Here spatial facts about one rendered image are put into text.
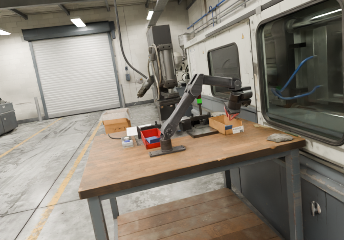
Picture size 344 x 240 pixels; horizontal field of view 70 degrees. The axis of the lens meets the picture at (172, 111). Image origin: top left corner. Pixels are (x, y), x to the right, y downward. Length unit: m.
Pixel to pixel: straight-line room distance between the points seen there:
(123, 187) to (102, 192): 0.09
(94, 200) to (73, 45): 10.15
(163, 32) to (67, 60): 9.48
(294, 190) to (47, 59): 10.62
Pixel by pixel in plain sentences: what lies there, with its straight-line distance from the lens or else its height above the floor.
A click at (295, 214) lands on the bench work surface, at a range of 1.59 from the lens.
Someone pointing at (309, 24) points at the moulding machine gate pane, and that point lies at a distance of 1.36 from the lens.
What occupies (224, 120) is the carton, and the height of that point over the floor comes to 0.93.
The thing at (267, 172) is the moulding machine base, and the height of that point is 0.52.
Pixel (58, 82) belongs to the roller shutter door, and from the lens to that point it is 11.20.
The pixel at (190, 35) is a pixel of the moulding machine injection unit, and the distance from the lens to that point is 6.46.
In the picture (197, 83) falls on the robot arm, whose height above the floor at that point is 1.25.
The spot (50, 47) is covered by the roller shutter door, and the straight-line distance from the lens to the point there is 11.30.
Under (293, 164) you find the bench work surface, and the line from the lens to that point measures 1.45.
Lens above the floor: 1.34
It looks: 10 degrees down
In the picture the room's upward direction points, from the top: 8 degrees counter-clockwise
